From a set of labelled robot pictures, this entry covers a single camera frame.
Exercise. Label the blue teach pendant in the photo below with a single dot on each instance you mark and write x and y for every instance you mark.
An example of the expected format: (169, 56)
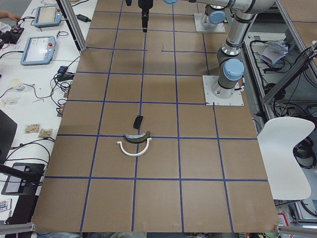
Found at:
(47, 16)
(38, 50)

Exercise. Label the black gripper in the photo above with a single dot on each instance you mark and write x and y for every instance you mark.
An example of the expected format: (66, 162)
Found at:
(145, 4)

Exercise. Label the white chair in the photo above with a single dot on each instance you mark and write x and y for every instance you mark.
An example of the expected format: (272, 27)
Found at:
(277, 140)

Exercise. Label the colourful remote control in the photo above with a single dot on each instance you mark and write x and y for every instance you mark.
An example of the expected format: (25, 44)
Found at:
(5, 205)

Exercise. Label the far blue teach pendant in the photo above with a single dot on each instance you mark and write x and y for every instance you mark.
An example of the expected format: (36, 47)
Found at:
(47, 16)

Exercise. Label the grey green brake shoe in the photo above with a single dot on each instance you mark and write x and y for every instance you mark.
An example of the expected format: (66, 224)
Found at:
(139, 138)

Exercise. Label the bag of small parts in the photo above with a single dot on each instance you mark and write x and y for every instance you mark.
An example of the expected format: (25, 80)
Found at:
(45, 133)
(32, 128)

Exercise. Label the aluminium frame post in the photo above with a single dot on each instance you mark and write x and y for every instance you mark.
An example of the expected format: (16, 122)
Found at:
(72, 23)

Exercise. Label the black power adapter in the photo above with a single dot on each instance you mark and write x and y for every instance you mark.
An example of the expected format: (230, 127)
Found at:
(83, 18)

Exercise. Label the white curved plastic part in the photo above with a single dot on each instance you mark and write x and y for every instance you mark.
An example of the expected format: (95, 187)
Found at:
(134, 150)

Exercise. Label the blue usb hub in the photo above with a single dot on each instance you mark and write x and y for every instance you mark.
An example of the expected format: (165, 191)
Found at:
(62, 69)

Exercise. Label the black monitor stand base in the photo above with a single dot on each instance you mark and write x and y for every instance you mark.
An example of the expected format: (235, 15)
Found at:
(22, 178)

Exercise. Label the white tape roll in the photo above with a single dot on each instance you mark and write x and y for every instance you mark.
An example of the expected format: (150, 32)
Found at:
(17, 85)

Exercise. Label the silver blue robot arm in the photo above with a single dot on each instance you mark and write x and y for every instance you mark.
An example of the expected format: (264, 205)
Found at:
(231, 68)
(214, 15)

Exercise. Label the near blue teach pendant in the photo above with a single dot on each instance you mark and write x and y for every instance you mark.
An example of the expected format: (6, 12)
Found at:
(38, 50)

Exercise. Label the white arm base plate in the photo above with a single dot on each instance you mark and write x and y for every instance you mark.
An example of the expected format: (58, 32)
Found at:
(215, 95)
(203, 24)

